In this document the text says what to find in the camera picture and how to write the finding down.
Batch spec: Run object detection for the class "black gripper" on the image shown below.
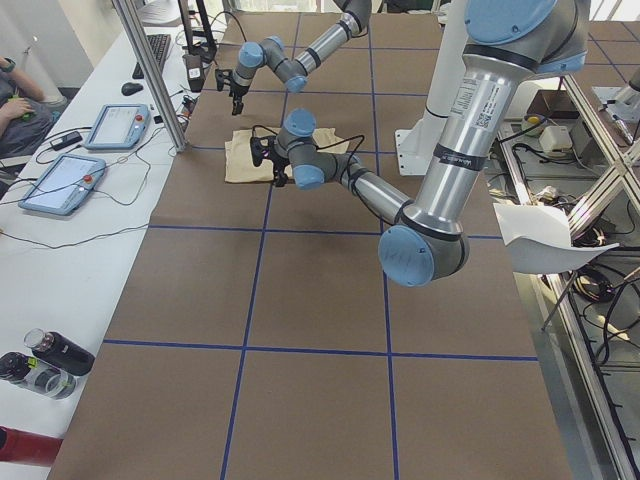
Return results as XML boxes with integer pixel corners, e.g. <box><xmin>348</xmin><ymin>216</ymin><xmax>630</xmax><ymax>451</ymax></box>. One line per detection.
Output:
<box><xmin>269</xmin><ymin>146</ymin><xmax>290</xmax><ymax>188</ymax></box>
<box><xmin>229</xmin><ymin>79</ymin><xmax>249</xmax><ymax>116</ymax></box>

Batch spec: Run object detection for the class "cream long-sleeve printed shirt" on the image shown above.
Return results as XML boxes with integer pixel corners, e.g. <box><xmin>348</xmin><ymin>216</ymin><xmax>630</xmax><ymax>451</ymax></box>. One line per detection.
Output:
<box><xmin>225</xmin><ymin>128</ymin><xmax>347</xmax><ymax>184</ymax></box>

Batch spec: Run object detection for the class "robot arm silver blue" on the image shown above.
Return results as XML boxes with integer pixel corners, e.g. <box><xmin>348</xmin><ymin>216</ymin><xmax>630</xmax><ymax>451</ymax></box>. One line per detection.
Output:
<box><xmin>216</xmin><ymin>0</ymin><xmax>372</xmax><ymax>115</ymax></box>
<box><xmin>252</xmin><ymin>1</ymin><xmax>590</xmax><ymax>287</ymax></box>

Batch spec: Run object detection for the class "black monitor stand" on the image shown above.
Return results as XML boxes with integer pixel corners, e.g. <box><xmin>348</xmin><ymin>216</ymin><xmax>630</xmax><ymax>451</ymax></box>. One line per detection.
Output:
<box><xmin>178</xmin><ymin>0</ymin><xmax>217</xmax><ymax>64</ymax></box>

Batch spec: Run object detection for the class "black computer keyboard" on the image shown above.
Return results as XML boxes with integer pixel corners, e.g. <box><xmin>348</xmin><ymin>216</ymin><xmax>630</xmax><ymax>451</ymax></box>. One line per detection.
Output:
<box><xmin>147</xmin><ymin>33</ymin><xmax>172</xmax><ymax>71</ymax></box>

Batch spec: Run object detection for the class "black computer mouse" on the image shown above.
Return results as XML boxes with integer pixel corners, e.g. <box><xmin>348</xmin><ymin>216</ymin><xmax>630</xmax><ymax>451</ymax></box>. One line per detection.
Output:
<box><xmin>121</xmin><ymin>82</ymin><xmax>144</xmax><ymax>96</ymax></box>

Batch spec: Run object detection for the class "upper blue teach pendant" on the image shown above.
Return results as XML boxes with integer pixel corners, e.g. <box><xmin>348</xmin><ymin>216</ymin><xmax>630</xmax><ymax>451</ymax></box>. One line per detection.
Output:
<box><xmin>83</xmin><ymin>104</ymin><xmax>150</xmax><ymax>151</ymax></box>

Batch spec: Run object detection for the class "blue teach pendant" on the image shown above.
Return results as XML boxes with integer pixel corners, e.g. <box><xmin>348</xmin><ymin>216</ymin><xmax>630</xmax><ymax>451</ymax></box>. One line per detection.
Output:
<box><xmin>83</xmin><ymin>104</ymin><xmax>150</xmax><ymax>151</ymax></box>
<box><xmin>18</xmin><ymin>153</ymin><xmax>107</xmax><ymax>216</ymax></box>

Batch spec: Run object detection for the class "black power adapter brick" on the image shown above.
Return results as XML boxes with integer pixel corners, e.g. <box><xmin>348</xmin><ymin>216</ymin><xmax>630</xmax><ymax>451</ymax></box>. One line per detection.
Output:
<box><xmin>50</xmin><ymin>131</ymin><xmax>83</xmax><ymax>151</ymax></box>

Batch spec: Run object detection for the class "lower blue teach pendant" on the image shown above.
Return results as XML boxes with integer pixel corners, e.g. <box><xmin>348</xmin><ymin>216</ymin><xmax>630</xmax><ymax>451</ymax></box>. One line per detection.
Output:
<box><xmin>18</xmin><ymin>153</ymin><xmax>107</xmax><ymax>216</ymax></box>

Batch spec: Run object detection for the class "seated person in grey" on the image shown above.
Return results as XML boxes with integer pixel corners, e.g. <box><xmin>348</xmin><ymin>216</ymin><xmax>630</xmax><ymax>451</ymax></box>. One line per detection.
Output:
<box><xmin>1</xmin><ymin>56</ymin><xmax>61</xmax><ymax>159</ymax></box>

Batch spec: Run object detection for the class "tape roll with yellow ball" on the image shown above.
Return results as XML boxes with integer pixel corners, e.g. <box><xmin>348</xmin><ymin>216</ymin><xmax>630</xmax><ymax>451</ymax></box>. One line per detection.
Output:
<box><xmin>520</xmin><ymin>114</ymin><xmax>548</xmax><ymax>138</ymax></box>

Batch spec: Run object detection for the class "white curved plastic sheet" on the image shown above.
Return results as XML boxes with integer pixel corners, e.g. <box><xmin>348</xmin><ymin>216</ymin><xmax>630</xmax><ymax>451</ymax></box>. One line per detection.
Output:
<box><xmin>493</xmin><ymin>203</ymin><xmax>619</xmax><ymax>274</ymax></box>

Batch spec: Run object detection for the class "black lidded bottle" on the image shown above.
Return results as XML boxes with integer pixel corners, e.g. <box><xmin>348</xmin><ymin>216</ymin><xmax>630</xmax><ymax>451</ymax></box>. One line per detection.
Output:
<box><xmin>23</xmin><ymin>328</ymin><xmax>95</xmax><ymax>376</ymax></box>

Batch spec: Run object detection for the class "clear plastic bottle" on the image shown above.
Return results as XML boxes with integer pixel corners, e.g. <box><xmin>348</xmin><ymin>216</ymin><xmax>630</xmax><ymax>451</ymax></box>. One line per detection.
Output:
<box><xmin>1</xmin><ymin>352</ymin><xmax>76</xmax><ymax>400</ymax></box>

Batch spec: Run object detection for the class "red cylinder object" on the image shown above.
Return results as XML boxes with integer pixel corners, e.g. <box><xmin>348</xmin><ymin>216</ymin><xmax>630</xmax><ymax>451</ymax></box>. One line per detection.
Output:
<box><xmin>1</xmin><ymin>426</ymin><xmax>63</xmax><ymax>467</ymax></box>

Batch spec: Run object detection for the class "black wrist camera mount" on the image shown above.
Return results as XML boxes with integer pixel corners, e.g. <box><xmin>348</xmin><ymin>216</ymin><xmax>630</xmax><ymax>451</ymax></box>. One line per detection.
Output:
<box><xmin>249</xmin><ymin>135</ymin><xmax>275</xmax><ymax>168</ymax></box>
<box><xmin>215</xmin><ymin>68</ymin><xmax>233</xmax><ymax>91</ymax></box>

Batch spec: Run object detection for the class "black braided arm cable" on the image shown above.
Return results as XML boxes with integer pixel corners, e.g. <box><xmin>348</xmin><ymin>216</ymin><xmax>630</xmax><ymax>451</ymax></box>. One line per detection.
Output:
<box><xmin>252</xmin><ymin>124</ymin><xmax>401</xmax><ymax>226</ymax></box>

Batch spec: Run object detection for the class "aluminium frame post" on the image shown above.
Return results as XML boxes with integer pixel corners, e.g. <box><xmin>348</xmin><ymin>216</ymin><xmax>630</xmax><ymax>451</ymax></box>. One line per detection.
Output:
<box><xmin>113</xmin><ymin>0</ymin><xmax>187</xmax><ymax>153</ymax></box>

